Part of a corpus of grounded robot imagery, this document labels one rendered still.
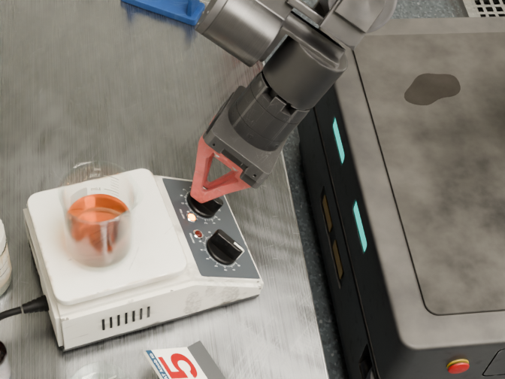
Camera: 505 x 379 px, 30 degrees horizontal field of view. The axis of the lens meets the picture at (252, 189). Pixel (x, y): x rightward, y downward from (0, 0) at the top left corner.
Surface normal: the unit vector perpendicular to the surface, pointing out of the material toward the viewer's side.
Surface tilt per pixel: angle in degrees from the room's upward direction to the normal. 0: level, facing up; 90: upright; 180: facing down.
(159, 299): 90
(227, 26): 66
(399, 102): 0
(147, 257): 0
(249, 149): 30
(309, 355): 0
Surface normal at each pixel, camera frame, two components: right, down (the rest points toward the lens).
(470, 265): 0.11, -0.59
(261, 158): 0.55, -0.63
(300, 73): -0.28, 0.47
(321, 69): -0.01, 0.65
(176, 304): 0.36, 0.77
